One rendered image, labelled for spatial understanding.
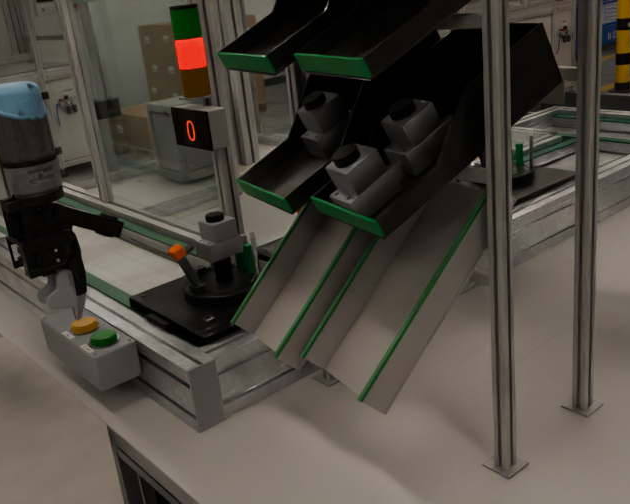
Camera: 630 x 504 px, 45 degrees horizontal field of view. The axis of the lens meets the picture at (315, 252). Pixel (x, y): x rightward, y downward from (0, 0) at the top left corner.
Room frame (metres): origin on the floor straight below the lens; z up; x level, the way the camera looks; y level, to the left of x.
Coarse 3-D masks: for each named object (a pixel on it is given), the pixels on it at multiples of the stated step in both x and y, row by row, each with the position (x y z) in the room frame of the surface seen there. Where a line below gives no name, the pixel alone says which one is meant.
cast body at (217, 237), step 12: (216, 216) 1.14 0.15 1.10; (228, 216) 1.16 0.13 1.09; (204, 228) 1.14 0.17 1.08; (216, 228) 1.12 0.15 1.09; (228, 228) 1.14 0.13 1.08; (204, 240) 1.14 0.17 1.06; (216, 240) 1.12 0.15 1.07; (228, 240) 1.14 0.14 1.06; (240, 240) 1.15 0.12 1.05; (204, 252) 1.13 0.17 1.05; (216, 252) 1.12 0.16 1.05; (228, 252) 1.13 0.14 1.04
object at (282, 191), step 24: (384, 72) 0.90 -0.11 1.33; (360, 96) 0.89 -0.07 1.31; (384, 96) 0.90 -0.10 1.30; (360, 120) 0.88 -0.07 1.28; (288, 144) 0.98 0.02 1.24; (360, 144) 0.88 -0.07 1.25; (264, 168) 0.96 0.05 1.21; (288, 168) 0.95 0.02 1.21; (312, 168) 0.91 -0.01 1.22; (264, 192) 0.87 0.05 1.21; (288, 192) 0.89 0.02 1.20; (312, 192) 0.85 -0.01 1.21
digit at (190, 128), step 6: (186, 114) 1.36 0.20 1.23; (192, 114) 1.34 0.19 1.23; (186, 120) 1.36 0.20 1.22; (192, 120) 1.35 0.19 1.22; (186, 126) 1.37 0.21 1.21; (192, 126) 1.35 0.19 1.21; (186, 132) 1.37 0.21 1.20; (192, 132) 1.35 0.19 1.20; (186, 138) 1.37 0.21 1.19; (192, 138) 1.35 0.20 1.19; (198, 138) 1.34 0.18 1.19; (192, 144) 1.36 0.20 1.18; (198, 144) 1.34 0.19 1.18
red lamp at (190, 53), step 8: (176, 40) 1.36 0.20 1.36; (184, 40) 1.35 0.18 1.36; (192, 40) 1.35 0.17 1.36; (200, 40) 1.36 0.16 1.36; (176, 48) 1.36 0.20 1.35; (184, 48) 1.35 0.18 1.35; (192, 48) 1.35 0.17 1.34; (200, 48) 1.36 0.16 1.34; (184, 56) 1.35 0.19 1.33; (192, 56) 1.35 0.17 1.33; (200, 56) 1.35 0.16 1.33; (184, 64) 1.35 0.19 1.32; (192, 64) 1.35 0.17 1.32; (200, 64) 1.35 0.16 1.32
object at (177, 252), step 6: (174, 246) 1.11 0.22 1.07; (180, 246) 1.10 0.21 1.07; (186, 246) 1.12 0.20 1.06; (192, 246) 1.11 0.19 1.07; (168, 252) 1.10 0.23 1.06; (174, 252) 1.09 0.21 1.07; (180, 252) 1.10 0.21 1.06; (186, 252) 1.10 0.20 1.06; (174, 258) 1.10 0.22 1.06; (180, 258) 1.09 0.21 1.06; (186, 258) 1.10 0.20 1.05; (180, 264) 1.10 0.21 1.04; (186, 264) 1.10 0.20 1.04; (186, 270) 1.10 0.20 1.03; (192, 270) 1.11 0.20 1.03; (192, 276) 1.11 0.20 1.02; (192, 282) 1.11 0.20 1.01; (198, 282) 1.11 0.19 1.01
